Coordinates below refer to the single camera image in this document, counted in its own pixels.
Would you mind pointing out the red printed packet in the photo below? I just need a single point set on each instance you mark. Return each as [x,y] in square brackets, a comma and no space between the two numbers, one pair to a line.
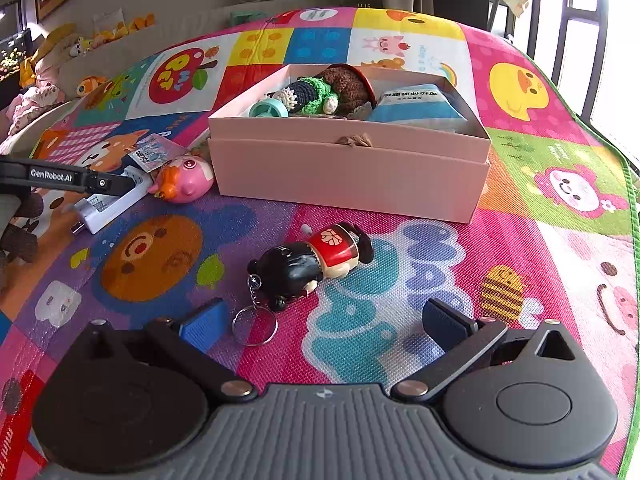
[17,425]

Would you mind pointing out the green black crochet doll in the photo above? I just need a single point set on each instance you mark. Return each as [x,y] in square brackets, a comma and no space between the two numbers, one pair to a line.
[305,94]

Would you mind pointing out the black window frame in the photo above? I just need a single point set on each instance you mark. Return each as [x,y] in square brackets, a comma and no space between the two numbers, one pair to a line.
[595,45]

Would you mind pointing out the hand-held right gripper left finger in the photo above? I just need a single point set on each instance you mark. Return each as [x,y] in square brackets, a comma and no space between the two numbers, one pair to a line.
[202,324]

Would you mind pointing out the pink pig toy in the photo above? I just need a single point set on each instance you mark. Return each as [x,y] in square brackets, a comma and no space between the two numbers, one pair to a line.
[185,180]

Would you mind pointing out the green folded cloth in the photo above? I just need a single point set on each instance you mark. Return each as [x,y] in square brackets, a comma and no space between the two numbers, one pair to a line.
[249,16]

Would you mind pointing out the white paper card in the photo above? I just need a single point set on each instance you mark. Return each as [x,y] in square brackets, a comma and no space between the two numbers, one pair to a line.
[107,20]

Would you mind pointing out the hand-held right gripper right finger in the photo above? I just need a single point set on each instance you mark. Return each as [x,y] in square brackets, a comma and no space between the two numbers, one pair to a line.
[446,322]

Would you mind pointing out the pink crumpled clothes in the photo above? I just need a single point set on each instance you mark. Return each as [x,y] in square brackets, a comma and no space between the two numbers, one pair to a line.
[35,107]

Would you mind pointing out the white battery charger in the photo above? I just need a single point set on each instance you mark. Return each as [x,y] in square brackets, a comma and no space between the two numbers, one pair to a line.
[107,207]

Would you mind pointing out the blue white wet wipes pack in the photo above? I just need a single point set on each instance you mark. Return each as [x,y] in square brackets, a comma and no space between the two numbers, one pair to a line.
[417,107]

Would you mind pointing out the printed card packet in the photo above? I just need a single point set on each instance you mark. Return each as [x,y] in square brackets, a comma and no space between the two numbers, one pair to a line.
[160,150]

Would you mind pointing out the colourful cartoon play mat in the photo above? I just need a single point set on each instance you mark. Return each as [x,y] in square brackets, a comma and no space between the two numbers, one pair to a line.
[525,270]

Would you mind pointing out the pink cardboard box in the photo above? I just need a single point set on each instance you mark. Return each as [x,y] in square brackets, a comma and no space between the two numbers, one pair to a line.
[350,175]

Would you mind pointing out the person's left hand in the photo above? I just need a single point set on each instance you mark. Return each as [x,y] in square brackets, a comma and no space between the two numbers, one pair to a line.
[20,246]

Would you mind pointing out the orange plush toy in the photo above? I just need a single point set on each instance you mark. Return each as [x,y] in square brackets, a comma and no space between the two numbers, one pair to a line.
[91,86]

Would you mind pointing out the row of yellow plush toys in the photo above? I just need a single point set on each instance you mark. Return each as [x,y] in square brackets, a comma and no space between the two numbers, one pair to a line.
[120,30]

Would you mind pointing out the teal plastic toy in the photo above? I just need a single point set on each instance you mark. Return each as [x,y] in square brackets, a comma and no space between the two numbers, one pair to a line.
[267,109]

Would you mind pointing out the large yellow plush toy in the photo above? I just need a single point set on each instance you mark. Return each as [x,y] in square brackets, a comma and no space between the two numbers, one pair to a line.
[52,47]

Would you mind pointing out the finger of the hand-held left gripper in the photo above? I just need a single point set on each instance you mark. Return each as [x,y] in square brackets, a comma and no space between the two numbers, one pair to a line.
[107,184]

